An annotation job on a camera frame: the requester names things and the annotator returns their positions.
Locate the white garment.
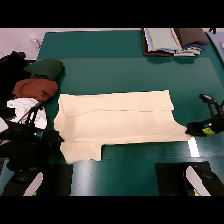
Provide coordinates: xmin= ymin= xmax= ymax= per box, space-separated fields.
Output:
xmin=5 ymin=97 xmax=48 ymax=130

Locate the dark grey garment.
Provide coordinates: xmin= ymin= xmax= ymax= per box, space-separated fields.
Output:
xmin=174 ymin=28 xmax=210 ymax=48

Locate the rust brown garment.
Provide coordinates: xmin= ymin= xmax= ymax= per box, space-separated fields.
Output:
xmin=12 ymin=78 xmax=60 ymax=103

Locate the light blue-white garment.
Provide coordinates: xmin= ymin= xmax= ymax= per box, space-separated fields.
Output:
xmin=173 ymin=44 xmax=205 ymax=58

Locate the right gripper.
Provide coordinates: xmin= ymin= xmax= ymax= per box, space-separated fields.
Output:
xmin=185 ymin=121 xmax=212 ymax=138

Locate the cream shirt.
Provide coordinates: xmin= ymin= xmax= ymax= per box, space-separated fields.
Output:
xmin=53 ymin=89 xmax=193 ymax=165

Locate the dark green garment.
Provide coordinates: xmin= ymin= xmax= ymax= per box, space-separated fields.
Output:
xmin=23 ymin=58 xmax=66 ymax=81

